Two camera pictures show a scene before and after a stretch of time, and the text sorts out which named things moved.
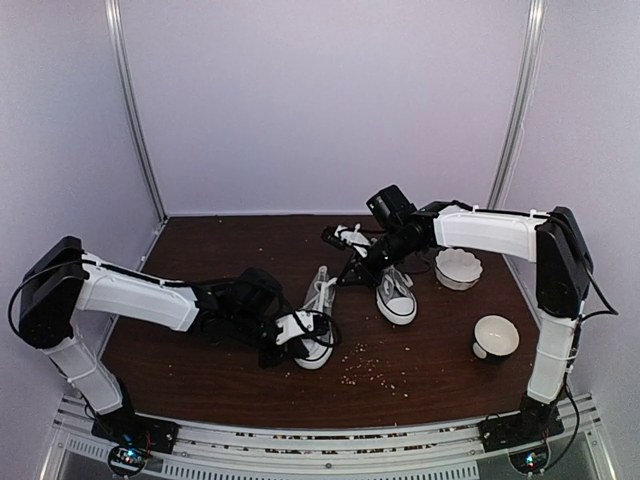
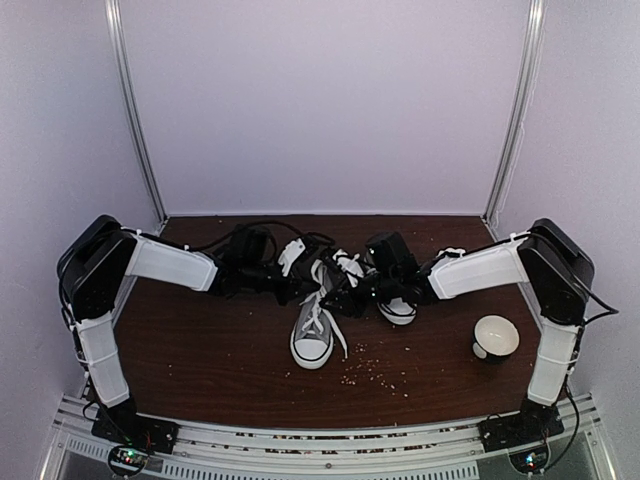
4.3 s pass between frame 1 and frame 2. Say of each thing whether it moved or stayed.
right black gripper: moved
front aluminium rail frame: stayed
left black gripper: moved
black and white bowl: stayed
